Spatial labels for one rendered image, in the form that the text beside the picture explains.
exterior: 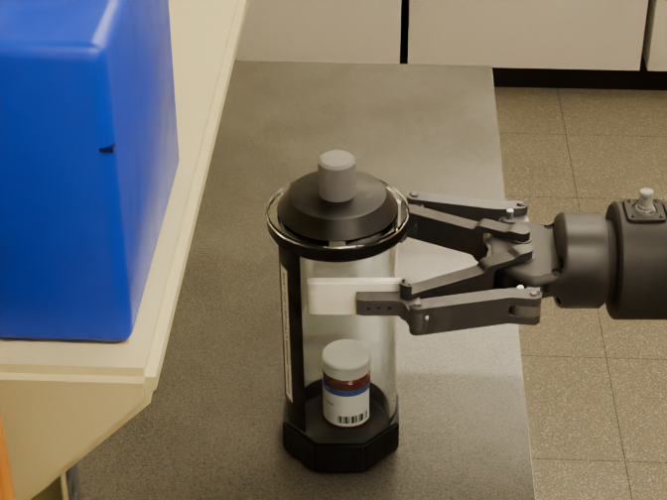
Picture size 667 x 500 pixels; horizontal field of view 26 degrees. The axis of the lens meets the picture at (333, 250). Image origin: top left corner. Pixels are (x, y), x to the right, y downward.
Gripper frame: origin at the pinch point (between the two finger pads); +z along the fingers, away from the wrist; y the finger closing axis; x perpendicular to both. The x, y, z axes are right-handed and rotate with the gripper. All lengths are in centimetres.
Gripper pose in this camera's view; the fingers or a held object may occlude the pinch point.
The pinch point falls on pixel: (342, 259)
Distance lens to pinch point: 112.3
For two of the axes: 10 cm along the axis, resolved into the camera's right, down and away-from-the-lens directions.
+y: -0.3, 5.6, -8.3
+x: 0.2, 8.3, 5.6
